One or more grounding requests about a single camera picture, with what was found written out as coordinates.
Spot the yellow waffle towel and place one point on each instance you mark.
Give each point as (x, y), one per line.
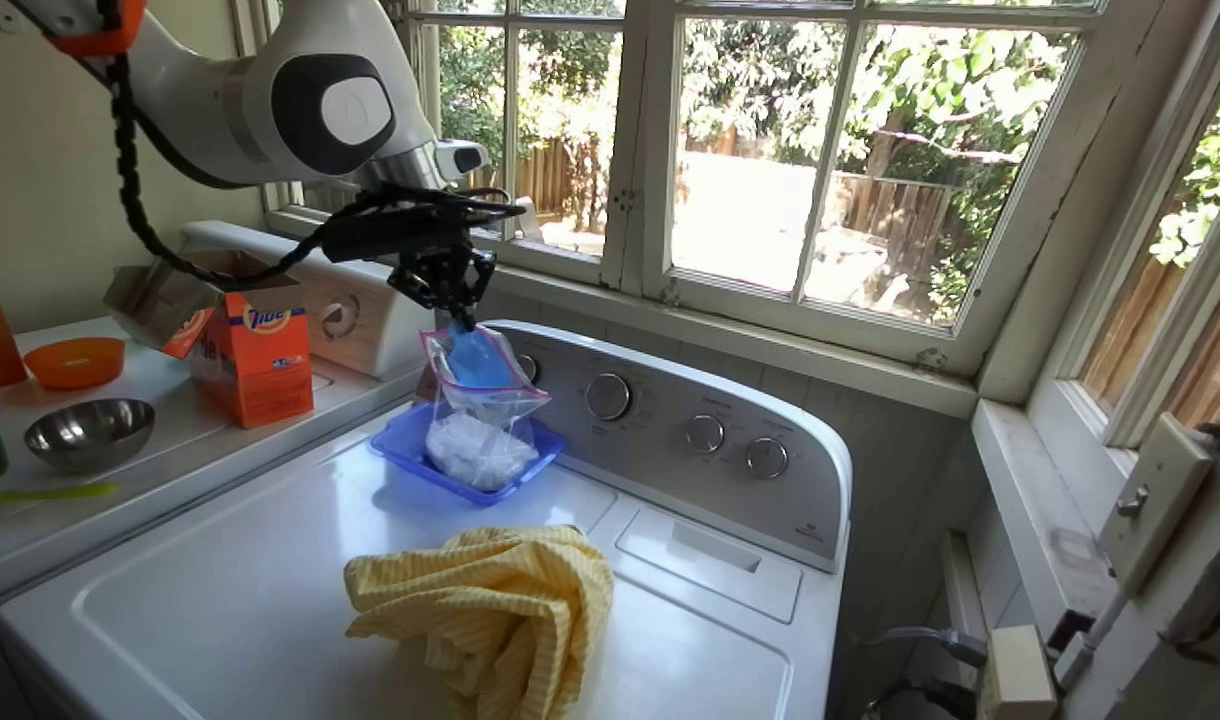
(502, 603)

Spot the dryer knob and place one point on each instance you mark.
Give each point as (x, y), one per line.
(336, 319)

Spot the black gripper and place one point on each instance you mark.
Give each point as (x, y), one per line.
(443, 231)

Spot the beige box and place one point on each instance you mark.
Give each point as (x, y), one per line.
(1012, 680)

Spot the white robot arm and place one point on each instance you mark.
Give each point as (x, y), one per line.
(233, 106)

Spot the white dryer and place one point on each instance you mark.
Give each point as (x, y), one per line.
(373, 332)

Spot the white wall plate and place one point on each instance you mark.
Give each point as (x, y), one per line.
(1162, 492)

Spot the small silver washer knob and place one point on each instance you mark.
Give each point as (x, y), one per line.
(703, 434)
(767, 456)

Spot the yellow-green utensil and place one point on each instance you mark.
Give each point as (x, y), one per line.
(51, 492)

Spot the metal bowl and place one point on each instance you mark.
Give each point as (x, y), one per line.
(85, 434)

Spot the silver knob beside washer logo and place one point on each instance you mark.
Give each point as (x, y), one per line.
(529, 371)

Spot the wide white window frame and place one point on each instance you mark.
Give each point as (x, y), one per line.
(643, 133)

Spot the large silver washer knob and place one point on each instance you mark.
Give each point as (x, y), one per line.
(608, 397)

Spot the white washing machine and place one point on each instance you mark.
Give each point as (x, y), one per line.
(233, 603)

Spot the narrow white window frame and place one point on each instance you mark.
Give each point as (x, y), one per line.
(1127, 226)

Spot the blue plastic tray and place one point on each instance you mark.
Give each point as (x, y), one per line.
(408, 462)

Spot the clear zip bag with powder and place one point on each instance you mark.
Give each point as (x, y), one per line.
(481, 444)

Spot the orange plastic bowl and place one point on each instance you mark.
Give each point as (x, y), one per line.
(73, 363)

